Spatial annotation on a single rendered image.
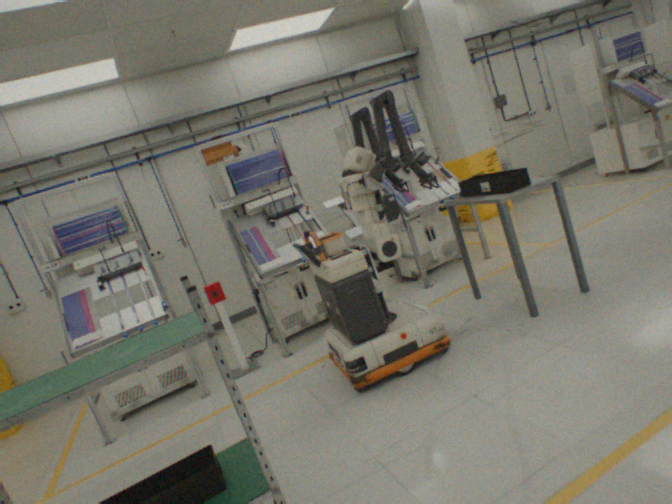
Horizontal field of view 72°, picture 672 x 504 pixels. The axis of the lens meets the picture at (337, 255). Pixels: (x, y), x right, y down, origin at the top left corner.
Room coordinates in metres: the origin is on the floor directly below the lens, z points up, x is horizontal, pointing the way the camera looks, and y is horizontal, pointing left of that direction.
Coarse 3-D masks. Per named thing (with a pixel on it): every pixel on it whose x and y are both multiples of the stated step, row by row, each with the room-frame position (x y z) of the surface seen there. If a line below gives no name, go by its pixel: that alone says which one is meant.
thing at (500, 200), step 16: (512, 192) 2.86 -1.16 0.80; (560, 192) 2.88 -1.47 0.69; (448, 208) 3.44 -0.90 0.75; (560, 208) 2.90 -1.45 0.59; (512, 224) 2.80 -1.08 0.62; (512, 240) 2.79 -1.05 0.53; (576, 240) 2.89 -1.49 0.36; (464, 256) 3.43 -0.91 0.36; (512, 256) 3.54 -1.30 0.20; (576, 256) 2.88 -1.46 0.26; (576, 272) 2.91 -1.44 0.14; (528, 288) 2.79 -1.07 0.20; (528, 304) 2.81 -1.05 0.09
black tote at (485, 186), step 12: (468, 180) 3.45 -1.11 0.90; (480, 180) 3.14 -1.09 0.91; (492, 180) 3.01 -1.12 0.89; (504, 180) 2.89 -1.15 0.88; (516, 180) 2.89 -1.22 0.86; (528, 180) 2.91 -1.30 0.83; (468, 192) 3.33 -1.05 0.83; (480, 192) 3.18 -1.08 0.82; (492, 192) 3.04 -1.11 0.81; (504, 192) 2.92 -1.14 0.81
